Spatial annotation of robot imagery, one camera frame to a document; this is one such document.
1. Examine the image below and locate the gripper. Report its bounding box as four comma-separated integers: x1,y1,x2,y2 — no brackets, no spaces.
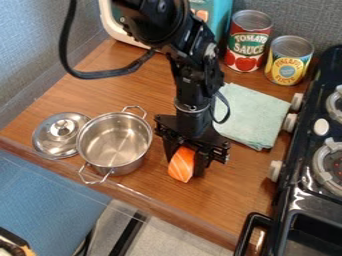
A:
153,105,233,178

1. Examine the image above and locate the orange toy sushi top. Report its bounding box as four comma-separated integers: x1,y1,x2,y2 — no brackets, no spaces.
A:
166,145,198,184

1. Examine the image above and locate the silver pot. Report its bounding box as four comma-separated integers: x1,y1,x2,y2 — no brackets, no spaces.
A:
76,105,155,186

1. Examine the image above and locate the green cloth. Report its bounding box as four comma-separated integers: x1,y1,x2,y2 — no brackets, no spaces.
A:
212,82,293,152

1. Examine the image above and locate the toy stove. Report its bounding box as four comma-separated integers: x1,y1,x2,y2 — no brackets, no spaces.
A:
232,44,342,256

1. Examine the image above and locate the silver lid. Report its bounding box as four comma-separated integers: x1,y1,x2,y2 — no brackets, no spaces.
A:
30,111,93,160

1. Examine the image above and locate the red tomato can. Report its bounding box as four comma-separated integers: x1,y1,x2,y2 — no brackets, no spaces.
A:
223,9,276,74

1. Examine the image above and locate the yellow pineapple can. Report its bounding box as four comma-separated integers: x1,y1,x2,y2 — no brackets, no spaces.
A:
263,35,316,87

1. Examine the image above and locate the teal box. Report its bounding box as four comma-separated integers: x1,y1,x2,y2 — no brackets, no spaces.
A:
188,0,236,44

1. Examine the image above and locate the toy microwave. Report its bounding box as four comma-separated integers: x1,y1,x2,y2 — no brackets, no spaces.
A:
97,0,158,51

